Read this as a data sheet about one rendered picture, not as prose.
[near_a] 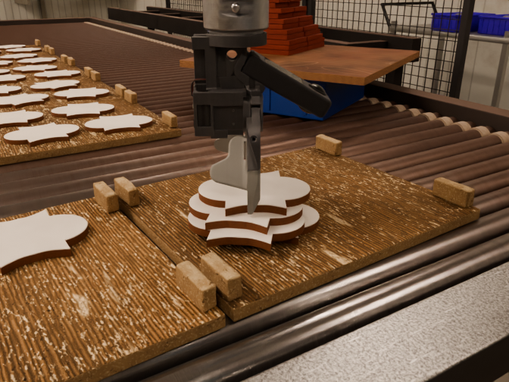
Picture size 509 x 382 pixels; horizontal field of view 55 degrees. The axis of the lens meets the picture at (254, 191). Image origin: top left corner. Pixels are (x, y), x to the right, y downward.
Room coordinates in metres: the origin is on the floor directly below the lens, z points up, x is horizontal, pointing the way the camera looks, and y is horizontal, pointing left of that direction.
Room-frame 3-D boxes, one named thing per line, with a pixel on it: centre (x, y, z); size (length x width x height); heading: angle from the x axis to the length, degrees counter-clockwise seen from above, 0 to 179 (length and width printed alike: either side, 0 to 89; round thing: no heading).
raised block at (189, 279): (0.42, 0.06, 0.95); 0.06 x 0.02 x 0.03; 35
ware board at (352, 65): (1.41, -0.15, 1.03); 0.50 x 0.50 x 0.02; 60
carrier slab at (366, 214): (0.66, -0.05, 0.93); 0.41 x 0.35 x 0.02; 124
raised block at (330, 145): (0.88, -0.14, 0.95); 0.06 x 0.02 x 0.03; 34
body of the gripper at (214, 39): (0.60, 0.03, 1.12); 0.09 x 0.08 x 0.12; 92
